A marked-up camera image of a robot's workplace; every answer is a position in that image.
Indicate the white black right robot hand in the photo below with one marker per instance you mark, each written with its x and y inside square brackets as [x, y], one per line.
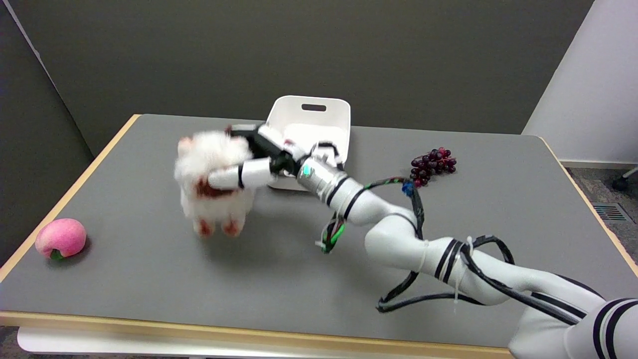
[259, 157]

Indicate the white plastic storage bin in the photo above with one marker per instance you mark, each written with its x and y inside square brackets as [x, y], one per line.
[314, 124]

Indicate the pink peach toy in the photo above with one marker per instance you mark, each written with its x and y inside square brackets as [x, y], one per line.
[60, 239]

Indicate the white fluffy plush toy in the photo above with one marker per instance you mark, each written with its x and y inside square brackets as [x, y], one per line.
[212, 182]

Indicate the dark purple grape bunch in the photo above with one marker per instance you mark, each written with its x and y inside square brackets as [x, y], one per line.
[432, 166]

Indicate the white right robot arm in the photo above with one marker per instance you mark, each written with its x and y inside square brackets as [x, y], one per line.
[448, 249]

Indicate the floor vent grille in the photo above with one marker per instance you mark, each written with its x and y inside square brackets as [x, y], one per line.
[610, 212]

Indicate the black chair caster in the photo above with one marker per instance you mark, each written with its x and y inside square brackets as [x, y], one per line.
[620, 183]

